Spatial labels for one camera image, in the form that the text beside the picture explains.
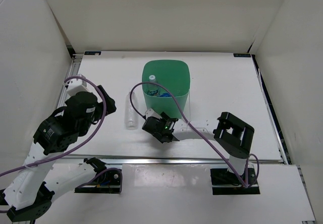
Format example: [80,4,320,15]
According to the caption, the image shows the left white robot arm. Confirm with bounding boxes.
[1,85,117,222]

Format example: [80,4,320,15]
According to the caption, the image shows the white orange label bottle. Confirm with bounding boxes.
[147,75,160,97]

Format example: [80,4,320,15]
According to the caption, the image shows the aluminium rail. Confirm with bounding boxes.
[57,154,225,164]
[57,54,83,108]

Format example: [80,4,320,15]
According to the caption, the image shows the blue label plastic bottle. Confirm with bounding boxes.
[159,92,171,97]

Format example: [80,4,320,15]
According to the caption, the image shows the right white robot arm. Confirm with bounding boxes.
[142,112,255,186]

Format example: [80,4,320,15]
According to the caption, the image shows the aluminium left rail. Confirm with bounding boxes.
[57,54,83,108]

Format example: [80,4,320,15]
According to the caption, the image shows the aluminium front rail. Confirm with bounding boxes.
[57,154,225,164]

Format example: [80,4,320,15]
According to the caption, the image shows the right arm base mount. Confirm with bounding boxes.
[210,165,260,195]

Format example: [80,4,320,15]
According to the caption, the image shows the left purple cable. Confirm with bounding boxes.
[0,75,124,212]

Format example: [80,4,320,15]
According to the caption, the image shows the clear plastic bottle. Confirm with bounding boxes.
[124,92,138,130]

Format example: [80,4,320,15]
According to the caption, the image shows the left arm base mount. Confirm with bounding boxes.
[74,157,123,194]

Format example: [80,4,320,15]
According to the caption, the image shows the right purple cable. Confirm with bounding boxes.
[129,82,260,189]

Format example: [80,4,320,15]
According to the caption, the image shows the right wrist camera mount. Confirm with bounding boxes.
[145,108,160,119]

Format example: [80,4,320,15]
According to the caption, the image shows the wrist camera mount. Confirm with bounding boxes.
[145,108,160,119]
[65,74,90,97]

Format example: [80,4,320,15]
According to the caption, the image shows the purple cable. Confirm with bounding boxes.
[0,75,124,212]
[129,82,260,189]

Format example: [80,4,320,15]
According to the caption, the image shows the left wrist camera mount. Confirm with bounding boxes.
[65,74,90,97]

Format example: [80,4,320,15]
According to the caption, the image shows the green plastic bin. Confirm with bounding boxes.
[142,60,190,119]

